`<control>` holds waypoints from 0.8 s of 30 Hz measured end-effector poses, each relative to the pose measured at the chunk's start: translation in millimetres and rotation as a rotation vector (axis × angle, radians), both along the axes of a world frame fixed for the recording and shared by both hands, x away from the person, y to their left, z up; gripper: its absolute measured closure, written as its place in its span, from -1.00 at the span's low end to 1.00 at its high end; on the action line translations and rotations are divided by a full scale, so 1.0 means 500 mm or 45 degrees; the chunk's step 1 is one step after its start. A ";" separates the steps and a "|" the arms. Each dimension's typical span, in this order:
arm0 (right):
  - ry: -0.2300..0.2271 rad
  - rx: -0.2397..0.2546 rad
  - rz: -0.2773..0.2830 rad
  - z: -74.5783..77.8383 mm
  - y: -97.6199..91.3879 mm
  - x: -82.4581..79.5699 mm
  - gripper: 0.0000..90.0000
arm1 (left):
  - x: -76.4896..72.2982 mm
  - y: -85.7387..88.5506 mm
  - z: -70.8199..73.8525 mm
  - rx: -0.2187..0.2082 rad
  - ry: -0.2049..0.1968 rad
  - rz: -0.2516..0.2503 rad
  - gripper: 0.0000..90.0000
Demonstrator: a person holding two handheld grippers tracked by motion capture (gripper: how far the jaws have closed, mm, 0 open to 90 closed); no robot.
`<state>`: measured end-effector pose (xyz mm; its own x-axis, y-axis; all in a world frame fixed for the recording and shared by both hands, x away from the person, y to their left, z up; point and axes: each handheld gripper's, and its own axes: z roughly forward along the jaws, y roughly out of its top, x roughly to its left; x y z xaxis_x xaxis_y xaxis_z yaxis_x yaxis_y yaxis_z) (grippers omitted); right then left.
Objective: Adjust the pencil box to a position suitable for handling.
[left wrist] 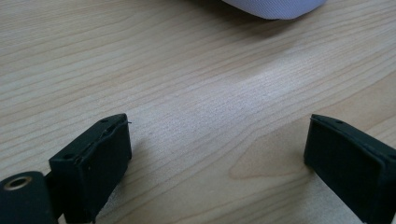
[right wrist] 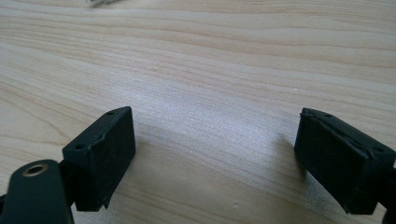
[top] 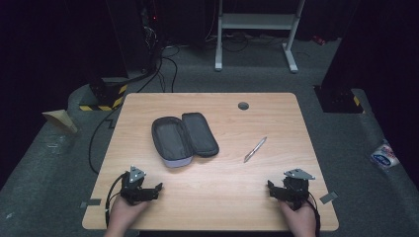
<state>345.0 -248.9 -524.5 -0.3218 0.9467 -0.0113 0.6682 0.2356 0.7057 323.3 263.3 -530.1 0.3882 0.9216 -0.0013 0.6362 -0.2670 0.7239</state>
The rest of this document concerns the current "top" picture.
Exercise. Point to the grey tape strip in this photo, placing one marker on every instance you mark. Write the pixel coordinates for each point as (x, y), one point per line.
(328, 197)
(90, 203)

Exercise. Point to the dark grey pencil case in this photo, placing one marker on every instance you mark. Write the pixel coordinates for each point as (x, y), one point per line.
(184, 139)

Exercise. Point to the dark equipment rack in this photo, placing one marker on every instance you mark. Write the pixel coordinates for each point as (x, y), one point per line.
(138, 33)

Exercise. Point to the person's right hand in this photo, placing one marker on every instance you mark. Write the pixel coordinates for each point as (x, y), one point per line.
(299, 219)

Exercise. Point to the tan cardboard piece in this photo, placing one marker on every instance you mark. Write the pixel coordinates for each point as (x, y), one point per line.
(61, 120)

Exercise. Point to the black yellow striped stand base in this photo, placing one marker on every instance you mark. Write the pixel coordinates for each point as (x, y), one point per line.
(105, 95)

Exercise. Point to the white blue printed packet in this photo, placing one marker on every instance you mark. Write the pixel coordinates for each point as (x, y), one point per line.
(384, 155)

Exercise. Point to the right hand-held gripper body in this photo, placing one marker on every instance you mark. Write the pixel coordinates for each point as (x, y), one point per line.
(294, 187)

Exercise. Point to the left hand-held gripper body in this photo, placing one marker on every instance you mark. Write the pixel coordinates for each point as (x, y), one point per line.
(133, 188)

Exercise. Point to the white metal stand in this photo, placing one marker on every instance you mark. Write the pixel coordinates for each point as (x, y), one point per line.
(257, 33)

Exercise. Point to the silver pen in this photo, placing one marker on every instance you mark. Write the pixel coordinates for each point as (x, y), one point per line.
(255, 149)

